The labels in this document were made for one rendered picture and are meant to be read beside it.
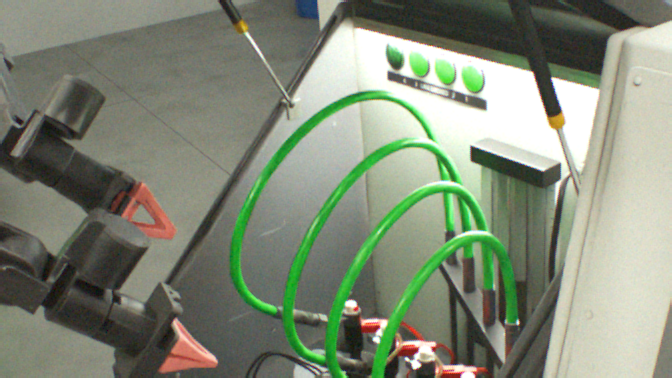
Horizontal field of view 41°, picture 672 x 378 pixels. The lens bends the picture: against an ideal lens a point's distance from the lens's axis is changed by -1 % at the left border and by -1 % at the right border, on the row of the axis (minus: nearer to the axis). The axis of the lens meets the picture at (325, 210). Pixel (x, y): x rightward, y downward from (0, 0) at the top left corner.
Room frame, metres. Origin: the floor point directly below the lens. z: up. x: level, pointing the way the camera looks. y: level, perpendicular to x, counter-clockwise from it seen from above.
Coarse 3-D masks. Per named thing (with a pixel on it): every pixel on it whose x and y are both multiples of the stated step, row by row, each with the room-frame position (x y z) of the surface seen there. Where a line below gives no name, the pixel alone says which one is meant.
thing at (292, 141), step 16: (352, 96) 1.13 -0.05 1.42; (368, 96) 1.14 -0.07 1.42; (384, 96) 1.16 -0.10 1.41; (400, 96) 1.17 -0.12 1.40; (320, 112) 1.10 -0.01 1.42; (336, 112) 1.11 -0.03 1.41; (416, 112) 1.19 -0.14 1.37; (304, 128) 1.09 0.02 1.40; (432, 128) 1.20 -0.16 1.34; (288, 144) 1.07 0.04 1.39; (272, 160) 1.06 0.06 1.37; (448, 176) 1.22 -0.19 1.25; (256, 192) 1.04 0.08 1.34; (448, 208) 1.22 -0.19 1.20; (240, 224) 1.02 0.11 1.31; (448, 224) 1.22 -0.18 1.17; (240, 240) 1.02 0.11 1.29; (240, 272) 1.02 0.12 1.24; (240, 288) 1.01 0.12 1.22; (256, 304) 1.02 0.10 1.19
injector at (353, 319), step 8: (344, 312) 1.11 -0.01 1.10; (360, 312) 1.11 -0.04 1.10; (344, 320) 1.11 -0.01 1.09; (352, 320) 1.10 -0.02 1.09; (360, 320) 1.11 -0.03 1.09; (344, 328) 1.11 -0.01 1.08; (352, 328) 1.10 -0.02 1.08; (360, 328) 1.11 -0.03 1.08; (352, 336) 1.10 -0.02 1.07; (360, 336) 1.11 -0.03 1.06; (336, 344) 1.10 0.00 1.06; (344, 344) 1.10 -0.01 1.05; (352, 344) 1.10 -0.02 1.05; (360, 344) 1.10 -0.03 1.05; (344, 352) 1.10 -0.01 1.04; (352, 352) 1.10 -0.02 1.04; (360, 352) 1.11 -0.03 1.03; (352, 376) 1.11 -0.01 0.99; (360, 376) 1.11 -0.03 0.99
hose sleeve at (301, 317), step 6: (276, 306) 1.05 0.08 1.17; (282, 306) 1.05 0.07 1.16; (282, 312) 1.04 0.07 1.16; (294, 312) 1.06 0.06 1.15; (300, 312) 1.06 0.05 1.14; (306, 312) 1.07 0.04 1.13; (282, 318) 1.04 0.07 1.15; (294, 318) 1.05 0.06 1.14; (300, 318) 1.06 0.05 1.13; (306, 318) 1.06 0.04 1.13; (312, 318) 1.07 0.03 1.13; (318, 318) 1.08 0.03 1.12; (306, 324) 1.07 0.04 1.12; (312, 324) 1.07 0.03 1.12
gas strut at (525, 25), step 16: (512, 0) 0.83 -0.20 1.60; (528, 16) 0.84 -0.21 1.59; (528, 32) 0.84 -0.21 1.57; (528, 48) 0.85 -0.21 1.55; (544, 64) 0.86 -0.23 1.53; (544, 80) 0.86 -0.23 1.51; (544, 96) 0.87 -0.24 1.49; (560, 112) 0.88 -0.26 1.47; (560, 128) 0.88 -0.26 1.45; (576, 176) 0.91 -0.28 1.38; (576, 192) 0.92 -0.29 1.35
